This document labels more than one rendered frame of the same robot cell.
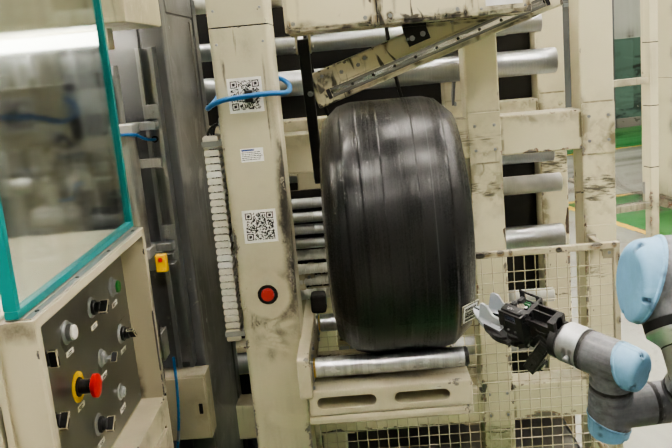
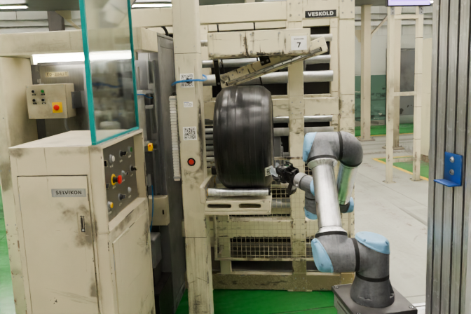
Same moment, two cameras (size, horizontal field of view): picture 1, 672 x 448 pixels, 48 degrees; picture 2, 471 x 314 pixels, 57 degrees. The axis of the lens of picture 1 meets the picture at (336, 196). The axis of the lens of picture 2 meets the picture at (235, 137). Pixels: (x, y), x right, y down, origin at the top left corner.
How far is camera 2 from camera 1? 77 cm
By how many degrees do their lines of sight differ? 5
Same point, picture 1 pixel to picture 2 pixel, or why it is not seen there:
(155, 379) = (143, 190)
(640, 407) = not seen: hidden behind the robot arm
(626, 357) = not seen: hidden behind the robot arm
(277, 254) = (195, 145)
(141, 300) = (140, 158)
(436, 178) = (256, 115)
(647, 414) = not seen: hidden behind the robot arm
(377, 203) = (232, 123)
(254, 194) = (188, 120)
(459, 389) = (264, 204)
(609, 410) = (310, 205)
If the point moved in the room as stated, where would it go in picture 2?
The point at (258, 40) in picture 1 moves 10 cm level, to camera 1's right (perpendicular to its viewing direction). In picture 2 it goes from (193, 59) to (212, 58)
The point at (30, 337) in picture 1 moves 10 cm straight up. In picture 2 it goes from (99, 151) to (97, 126)
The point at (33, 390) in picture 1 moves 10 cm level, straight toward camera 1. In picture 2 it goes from (98, 169) to (99, 174)
